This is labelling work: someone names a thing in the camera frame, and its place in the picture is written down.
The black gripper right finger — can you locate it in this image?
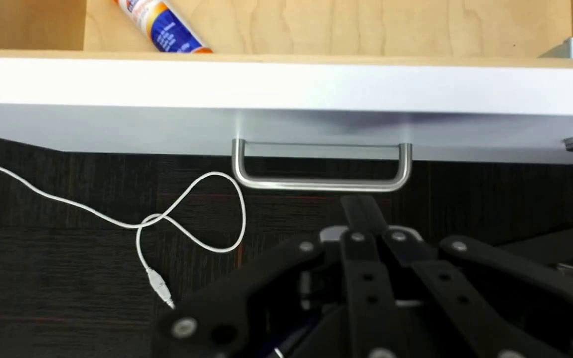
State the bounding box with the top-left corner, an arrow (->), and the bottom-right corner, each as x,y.
364,195 -> 573,358

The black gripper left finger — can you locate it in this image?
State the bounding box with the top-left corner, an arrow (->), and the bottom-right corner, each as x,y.
151,195 -> 409,358

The wooden drawer with white face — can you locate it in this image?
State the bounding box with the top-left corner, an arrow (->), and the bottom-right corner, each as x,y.
0,0 -> 573,165

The orange capped glue stick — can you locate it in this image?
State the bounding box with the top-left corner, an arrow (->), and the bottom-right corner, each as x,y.
111,0 -> 214,56

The silver drawer handle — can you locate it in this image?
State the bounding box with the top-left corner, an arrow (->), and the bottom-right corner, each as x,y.
230,137 -> 413,195

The thin white cable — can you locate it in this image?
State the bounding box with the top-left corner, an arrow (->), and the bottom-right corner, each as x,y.
0,155 -> 248,312

